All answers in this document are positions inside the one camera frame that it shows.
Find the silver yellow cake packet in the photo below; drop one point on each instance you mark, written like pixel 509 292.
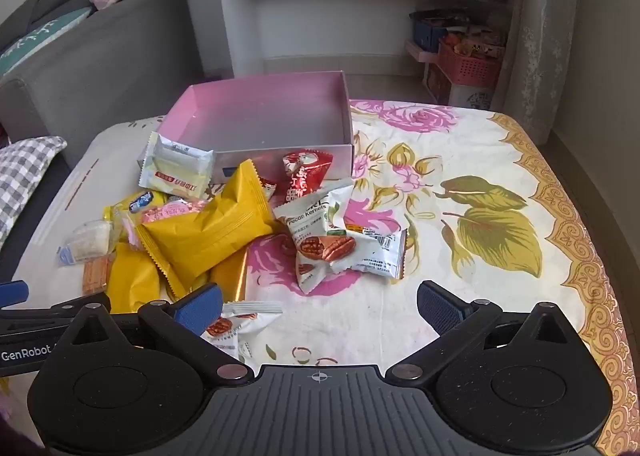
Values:
pixel 175 170

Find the blue box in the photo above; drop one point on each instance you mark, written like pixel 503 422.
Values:
pixel 427 33

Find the large pink basket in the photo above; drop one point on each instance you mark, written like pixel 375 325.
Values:
pixel 470 68

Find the pink cardboard box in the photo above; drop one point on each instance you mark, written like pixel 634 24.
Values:
pixel 260 115

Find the clear rice cake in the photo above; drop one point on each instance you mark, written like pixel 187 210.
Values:
pixel 90 238

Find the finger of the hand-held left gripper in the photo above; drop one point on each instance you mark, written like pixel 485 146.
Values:
pixel 12 295
pixel 45 318

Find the yellow blue biscuit packet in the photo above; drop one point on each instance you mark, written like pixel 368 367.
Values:
pixel 142 201

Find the dark grey cushion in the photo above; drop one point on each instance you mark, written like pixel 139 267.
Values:
pixel 55 3

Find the pink speckled snack packet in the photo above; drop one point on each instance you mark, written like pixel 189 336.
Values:
pixel 170 211

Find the pale orange wafer packet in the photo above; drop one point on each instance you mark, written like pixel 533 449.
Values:
pixel 96 275

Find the lace curtain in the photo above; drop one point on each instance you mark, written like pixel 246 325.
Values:
pixel 545 35

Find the tall red snack packet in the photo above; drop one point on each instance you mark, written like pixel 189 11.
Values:
pixel 302 175

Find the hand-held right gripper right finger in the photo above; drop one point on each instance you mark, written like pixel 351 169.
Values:
pixel 442 311

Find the grey sofa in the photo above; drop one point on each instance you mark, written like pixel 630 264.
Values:
pixel 110 50

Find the white pecan packet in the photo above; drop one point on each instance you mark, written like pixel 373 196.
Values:
pixel 312 236
pixel 245 321

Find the teal cushion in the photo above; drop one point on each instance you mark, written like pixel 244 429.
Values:
pixel 40 38

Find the gold foil snack packet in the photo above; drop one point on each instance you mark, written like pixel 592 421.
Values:
pixel 230 276

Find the pink stool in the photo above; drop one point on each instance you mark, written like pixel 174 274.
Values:
pixel 420 53

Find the checked pillow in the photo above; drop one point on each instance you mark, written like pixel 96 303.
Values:
pixel 25 175

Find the patterned storage box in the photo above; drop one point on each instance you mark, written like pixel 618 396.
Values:
pixel 467 98

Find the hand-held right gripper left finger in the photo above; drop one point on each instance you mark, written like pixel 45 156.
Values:
pixel 197 311

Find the white bookshelf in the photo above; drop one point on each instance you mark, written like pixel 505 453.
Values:
pixel 320 25

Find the puffy yellow snack packet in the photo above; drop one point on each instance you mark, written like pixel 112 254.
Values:
pixel 210 231

